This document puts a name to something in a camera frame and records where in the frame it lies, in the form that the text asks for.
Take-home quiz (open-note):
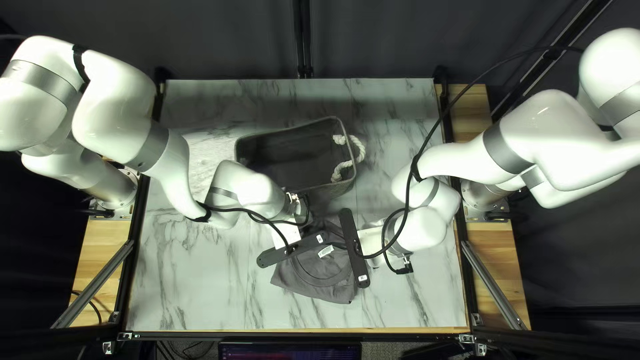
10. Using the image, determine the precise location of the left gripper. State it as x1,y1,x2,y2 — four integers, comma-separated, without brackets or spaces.
272,221,304,251

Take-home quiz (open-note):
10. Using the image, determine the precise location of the grey fabric basket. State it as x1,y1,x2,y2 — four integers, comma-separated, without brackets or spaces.
233,116,367,202

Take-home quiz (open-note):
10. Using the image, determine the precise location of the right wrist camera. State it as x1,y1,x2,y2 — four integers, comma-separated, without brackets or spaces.
338,208,372,289

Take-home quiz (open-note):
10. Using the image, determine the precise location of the black floor cable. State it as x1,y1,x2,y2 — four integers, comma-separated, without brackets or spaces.
70,290,104,326

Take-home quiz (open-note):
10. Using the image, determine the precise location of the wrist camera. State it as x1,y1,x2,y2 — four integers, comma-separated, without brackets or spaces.
338,208,372,289
256,230,331,269

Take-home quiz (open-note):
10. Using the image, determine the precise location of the black frame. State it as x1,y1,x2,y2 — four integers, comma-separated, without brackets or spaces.
50,0,640,360

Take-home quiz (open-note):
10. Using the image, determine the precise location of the laptop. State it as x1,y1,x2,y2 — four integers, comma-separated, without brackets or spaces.
218,341,363,360

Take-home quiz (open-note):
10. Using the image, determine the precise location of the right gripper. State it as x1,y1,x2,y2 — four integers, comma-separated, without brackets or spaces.
357,226,389,269

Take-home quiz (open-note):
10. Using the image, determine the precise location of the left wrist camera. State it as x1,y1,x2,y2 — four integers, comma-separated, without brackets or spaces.
256,230,331,269

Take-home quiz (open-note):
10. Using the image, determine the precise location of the grey sweatshirt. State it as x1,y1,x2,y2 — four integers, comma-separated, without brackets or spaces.
270,215,362,305

